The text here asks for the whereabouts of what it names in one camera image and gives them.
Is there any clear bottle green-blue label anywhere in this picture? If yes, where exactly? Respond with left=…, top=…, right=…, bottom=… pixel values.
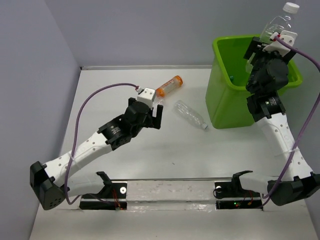
left=245, top=2, right=300, bottom=73

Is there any clear bottle without label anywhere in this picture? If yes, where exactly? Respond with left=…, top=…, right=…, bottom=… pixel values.
left=173, top=100, right=208, bottom=130

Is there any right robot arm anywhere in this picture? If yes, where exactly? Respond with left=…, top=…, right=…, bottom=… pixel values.
left=230, top=30, right=320, bottom=206

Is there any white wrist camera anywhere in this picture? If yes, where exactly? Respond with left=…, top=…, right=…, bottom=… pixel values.
left=136, top=87, right=156, bottom=109
left=262, top=30, right=298, bottom=57

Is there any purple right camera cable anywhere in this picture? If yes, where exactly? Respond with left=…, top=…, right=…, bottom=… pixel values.
left=261, top=37, right=320, bottom=210

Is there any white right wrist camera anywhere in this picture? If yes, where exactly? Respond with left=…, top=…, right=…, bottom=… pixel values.
left=262, top=30, right=298, bottom=57

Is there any purple camera cable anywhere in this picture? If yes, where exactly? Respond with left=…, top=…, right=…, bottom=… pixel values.
left=261, top=37, right=320, bottom=210
left=64, top=83, right=141, bottom=206

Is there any green plastic bin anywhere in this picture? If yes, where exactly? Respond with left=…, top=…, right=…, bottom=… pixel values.
left=205, top=34, right=304, bottom=130

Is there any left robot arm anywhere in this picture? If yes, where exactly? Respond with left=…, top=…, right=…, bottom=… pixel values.
left=29, top=97, right=164, bottom=210

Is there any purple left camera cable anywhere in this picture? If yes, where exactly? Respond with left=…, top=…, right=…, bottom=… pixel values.
left=64, top=83, right=141, bottom=206

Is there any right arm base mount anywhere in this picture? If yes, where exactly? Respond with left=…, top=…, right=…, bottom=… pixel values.
left=212, top=170, right=269, bottom=210

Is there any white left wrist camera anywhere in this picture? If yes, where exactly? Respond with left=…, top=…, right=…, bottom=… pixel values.
left=136, top=87, right=156, bottom=109

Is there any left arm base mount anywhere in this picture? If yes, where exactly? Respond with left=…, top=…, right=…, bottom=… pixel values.
left=79, top=171, right=128, bottom=211

